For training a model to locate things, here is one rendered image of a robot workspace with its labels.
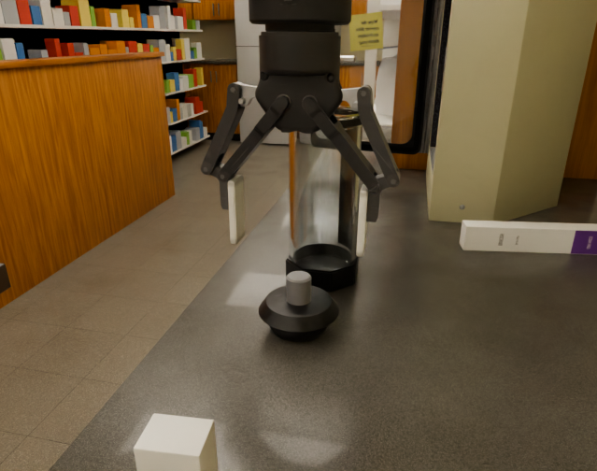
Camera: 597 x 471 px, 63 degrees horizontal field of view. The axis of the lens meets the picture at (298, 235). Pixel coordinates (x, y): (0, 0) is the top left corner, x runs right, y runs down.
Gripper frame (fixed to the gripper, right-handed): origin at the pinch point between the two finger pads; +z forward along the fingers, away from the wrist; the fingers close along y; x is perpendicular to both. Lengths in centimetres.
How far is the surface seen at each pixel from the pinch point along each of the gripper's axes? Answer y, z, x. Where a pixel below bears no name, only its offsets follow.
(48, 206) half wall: 178, 67, -169
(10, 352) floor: 146, 106, -95
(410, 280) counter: -12.7, 11.2, -14.4
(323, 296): -2.8, 7.8, -1.2
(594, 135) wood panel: -52, 0, -76
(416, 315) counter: -13.5, 11.2, -5.5
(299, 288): -0.5, 5.6, 1.3
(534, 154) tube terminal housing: -33, -1, -45
